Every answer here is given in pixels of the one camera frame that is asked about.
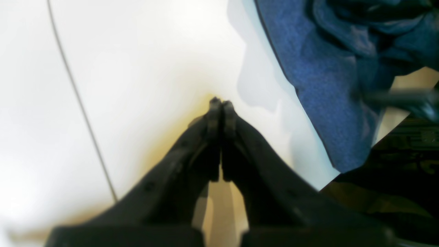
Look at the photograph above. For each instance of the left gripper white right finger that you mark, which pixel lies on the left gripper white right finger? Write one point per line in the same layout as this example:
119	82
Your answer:
282	209

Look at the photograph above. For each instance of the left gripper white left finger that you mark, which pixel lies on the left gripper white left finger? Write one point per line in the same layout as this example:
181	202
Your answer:
158	211

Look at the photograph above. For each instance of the blue-grey T-shirt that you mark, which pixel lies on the blue-grey T-shirt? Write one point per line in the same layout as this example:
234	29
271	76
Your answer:
332	50

